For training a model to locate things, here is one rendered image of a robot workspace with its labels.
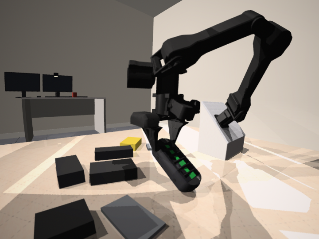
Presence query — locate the yellow rectangular block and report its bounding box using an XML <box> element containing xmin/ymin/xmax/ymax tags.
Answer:
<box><xmin>120</xmin><ymin>137</ymin><xmax>141</xmax><ymax>151</ymax></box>

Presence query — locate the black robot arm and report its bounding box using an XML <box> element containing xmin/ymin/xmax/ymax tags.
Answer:
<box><xmin>127</xmin><ymin>10</ymin><xmax>292</xmax><ymax>128</ymax></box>

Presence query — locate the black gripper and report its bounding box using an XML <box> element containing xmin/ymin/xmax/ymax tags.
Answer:
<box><xmin>131</xmin><ymin>89</ymin><xmax>192</xmax><ymax>151</ymax></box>

